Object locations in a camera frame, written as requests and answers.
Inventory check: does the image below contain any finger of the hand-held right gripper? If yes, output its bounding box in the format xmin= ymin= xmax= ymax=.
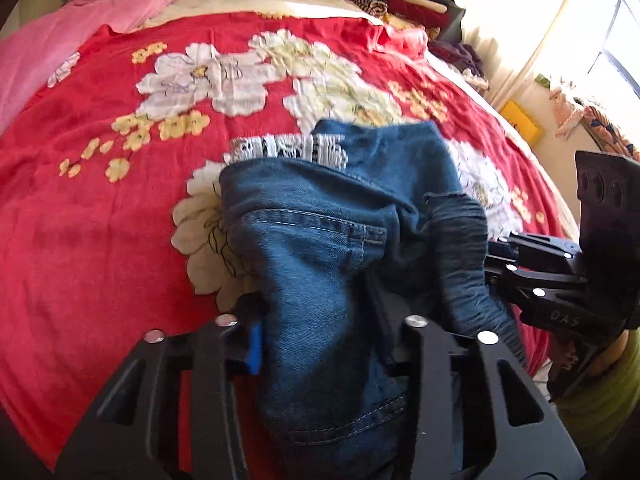
xmin=487 ymin=241 xmax=627 ymax=334
xmin=507 ymin=232 xmax=589 ymax=277

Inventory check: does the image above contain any window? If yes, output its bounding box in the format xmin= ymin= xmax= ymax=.
xmin=584 ymin=0 xmax=640 ymax=102

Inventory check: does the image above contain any floral patterned cloth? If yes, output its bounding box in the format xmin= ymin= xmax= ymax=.
xmin=549 ymin=86 xmax=640 ymax=162

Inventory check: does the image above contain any green fleece clothing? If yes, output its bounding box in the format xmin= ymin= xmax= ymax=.
xmin=555 ymin=329 xmax=640 ymax=463

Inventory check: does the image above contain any pink cloth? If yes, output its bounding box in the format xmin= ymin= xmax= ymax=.
xmin=0 ymin=0 xmax=190 ymax=136

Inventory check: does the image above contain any cream curtain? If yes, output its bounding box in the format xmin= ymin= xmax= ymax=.
xmin=452 ymin=0 xmax=617 ymax=111

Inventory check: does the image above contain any red floral blanket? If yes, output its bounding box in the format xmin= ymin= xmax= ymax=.
xmin=0 ymin=10 xmax=581 ymax=471

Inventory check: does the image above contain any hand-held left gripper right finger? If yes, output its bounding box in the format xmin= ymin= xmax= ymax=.
xmin=381 ymin=312 xmax=586 ymax=480

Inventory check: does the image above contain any blue denim pants lace trim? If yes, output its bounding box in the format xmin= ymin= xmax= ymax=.
xmin=220 ymin=119 xmax=526 ymax=480

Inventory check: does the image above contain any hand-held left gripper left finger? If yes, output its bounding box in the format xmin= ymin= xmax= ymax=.
xmin=55 ymin=312 xmax=264 ymax=480

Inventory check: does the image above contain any yellow box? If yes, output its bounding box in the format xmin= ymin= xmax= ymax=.
xmin=500 ymin=100 xmax=544 ymax=149

